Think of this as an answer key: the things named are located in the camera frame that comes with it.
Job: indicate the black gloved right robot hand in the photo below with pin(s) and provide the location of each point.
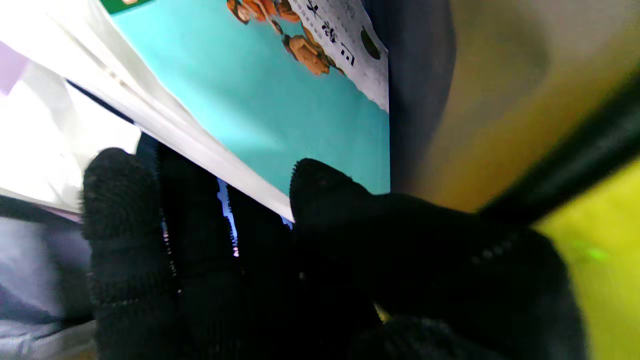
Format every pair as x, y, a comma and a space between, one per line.
350, 280

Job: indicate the purple cover book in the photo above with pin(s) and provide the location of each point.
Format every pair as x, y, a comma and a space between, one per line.
10, 67

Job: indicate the teal cover book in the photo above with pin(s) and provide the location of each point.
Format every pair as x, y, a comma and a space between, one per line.
275, 100

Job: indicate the blue cover book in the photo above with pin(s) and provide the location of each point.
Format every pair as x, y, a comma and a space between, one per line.
50, 145

